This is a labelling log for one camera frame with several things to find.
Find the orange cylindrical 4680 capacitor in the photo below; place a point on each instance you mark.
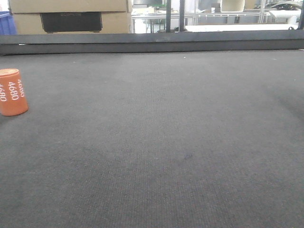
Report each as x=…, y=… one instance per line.
x=12, y=94

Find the dark grey table mat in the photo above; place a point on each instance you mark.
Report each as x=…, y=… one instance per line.
x=168, y=130

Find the white background table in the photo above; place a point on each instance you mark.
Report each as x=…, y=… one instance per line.
x=239, y=27

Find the black vertical pole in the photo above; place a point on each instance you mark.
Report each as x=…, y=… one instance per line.
x=168, y=16
x=182, y=16

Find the cardboard box with black panel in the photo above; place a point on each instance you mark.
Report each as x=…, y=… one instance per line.
x=71, y=16

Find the blue crate behind table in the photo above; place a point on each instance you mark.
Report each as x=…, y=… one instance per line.
x=7, y=23

